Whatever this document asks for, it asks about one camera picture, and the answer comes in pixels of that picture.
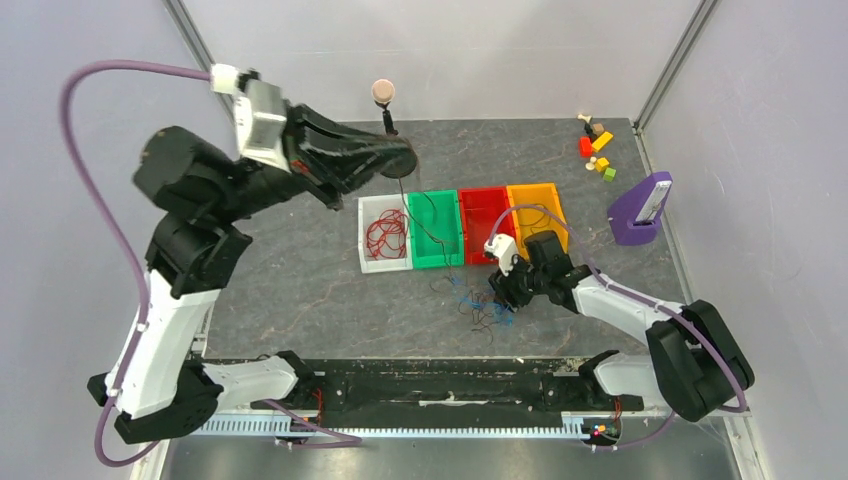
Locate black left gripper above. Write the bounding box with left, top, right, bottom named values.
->
left=209, top=98, right=414, bottom=223

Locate black thin wire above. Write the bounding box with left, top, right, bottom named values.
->
left=516, top=203, right=561, bottom=234

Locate red wire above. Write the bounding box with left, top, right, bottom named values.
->
left=370, top=211, right=409, bottom=256
left=365, top=208, right=409, bottom=260

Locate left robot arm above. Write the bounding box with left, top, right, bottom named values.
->
left=87, top=105, right=417, bottom=444

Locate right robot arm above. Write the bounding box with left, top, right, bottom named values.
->
left=484, top=230, right=755, bottom=422

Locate orange plastic bin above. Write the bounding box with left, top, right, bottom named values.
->
left=506, top=183, right=569, bottom=258

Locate black microphone stand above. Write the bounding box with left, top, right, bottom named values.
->
left=371, top=78, right=418, bottom=180

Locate red plastic bin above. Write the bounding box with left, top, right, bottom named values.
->
left=457, top=186, right=510, bottom=265

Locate white transparent plastic bin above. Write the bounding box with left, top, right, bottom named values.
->
left=357, top=194, right=413, bottom=274

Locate green plastic bin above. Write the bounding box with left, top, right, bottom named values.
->
left=406, top=190, right=465, bottom=269

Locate purple metronome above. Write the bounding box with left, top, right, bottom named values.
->
left=607, top=171, right=673, bottom=246

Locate green wooden cube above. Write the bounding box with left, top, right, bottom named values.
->
left=602, top=167, right=617, bottom=182

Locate yellow wooden cube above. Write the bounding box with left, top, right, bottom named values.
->
left=593, top=157, right=610, bottom=173

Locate red wooden block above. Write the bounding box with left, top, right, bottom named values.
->
left=578, top=136, right=594, bottom=158

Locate yellow wooden bar block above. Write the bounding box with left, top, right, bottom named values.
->
left=591, top=131, right=614, bottom=153

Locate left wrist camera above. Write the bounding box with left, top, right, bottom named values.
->
left=210, top=63, right=291, bottom=173

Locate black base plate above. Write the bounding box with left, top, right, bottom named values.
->
left=279, top=357, right=645, bottom=429

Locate white cable duct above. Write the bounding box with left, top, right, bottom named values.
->
left=193, top=412, right=590, bottom=441

